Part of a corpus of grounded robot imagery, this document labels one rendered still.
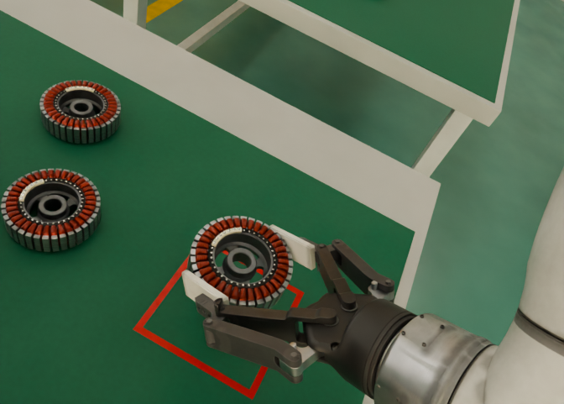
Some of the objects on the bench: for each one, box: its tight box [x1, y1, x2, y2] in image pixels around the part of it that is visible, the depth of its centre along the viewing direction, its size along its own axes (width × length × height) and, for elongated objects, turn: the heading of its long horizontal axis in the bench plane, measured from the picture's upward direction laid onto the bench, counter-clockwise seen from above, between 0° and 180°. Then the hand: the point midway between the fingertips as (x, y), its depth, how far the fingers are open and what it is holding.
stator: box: [1, 169, 101, 252], centre depth 60 cm, size 11×11×4 cm
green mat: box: [0, 10, 415, 404], centre depth 61 cm, size 94×61×1 cm, turn 52°
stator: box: [39, 80, 121, 144], centre depth 72 cm, size 11×11×4 cm
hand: (242, 264), depth 52 cm, fingers closed on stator, 11 cm apart
